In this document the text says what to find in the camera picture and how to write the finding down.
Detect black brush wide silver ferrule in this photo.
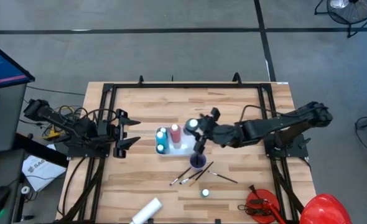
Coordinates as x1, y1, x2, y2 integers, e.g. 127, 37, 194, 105
179, 170, 203, 185

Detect dark grey paint bottle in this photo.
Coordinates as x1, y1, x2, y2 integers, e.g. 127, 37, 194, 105
183, 117, 203, 136

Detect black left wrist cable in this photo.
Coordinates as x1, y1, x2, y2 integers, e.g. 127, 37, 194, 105
74, 107, 119, 125

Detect black floor fan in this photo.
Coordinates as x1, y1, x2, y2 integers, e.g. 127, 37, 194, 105
314, 0, 367, 39

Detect white printed box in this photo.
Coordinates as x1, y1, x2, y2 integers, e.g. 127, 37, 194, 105
21, 143, 67, 192

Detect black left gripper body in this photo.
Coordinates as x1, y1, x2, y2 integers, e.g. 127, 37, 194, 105
98, 108, 129, 159

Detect white plastic bin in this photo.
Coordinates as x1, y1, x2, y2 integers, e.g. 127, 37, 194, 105
154, 126, 198, 157

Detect white paint tube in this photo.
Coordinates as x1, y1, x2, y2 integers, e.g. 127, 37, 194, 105
129, 197, 164, 224

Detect teal paint bottle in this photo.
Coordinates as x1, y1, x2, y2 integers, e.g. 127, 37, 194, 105
155, 130, 169, 149

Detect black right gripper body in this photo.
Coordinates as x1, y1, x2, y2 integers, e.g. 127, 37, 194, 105
193, 107, 235, 156

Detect yellow cable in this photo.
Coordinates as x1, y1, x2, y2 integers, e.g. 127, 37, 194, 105
42, 105, 78, 141

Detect lilac plastic cup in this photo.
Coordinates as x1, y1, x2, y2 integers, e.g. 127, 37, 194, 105
189, 152, 208, 170

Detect computer monitor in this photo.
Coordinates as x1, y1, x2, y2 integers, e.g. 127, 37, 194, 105
0, 37, 36, 92

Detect black cable with plug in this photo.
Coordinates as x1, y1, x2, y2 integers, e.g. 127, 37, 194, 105
237, 185, 267, 217

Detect red round disc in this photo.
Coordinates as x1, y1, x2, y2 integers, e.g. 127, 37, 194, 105
244, 188, 286, 224

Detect red hard hat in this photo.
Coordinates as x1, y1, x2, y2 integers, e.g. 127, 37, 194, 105
299, 193, 353, 224

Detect black brush fluffy bristles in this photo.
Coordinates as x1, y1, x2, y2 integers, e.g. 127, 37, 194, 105
169, 167, 192, 187

